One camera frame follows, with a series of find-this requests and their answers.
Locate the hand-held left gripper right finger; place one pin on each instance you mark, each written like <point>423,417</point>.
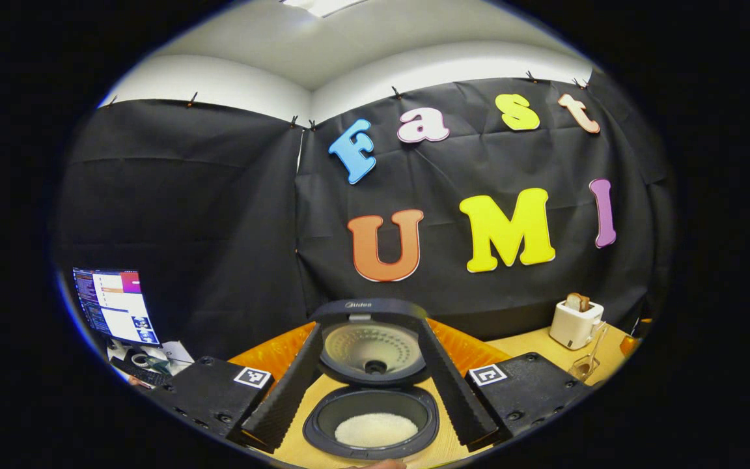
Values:
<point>456,397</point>

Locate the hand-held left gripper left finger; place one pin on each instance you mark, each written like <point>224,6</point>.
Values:
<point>280,404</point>

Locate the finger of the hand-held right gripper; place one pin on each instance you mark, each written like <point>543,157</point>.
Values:
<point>632,342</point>

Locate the wooden spoon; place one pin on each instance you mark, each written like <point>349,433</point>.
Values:
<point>599,339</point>

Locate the white rice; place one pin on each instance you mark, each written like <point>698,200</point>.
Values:
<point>375,430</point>

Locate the black silver rice cooker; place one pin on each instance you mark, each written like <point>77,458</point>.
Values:
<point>372,348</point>

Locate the white toaster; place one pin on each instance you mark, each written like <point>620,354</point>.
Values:
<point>573,326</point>

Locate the brown toast slice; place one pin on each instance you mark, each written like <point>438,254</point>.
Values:
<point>573,302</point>
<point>585,303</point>

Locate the white side table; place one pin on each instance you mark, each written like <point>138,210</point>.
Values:
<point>176,355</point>

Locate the black keyboard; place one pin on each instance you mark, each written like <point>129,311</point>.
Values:
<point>144,374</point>

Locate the white tape roll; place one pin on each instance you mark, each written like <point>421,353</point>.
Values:
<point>140,359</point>

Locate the computer monitor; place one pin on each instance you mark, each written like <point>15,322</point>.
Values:
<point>114,303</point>

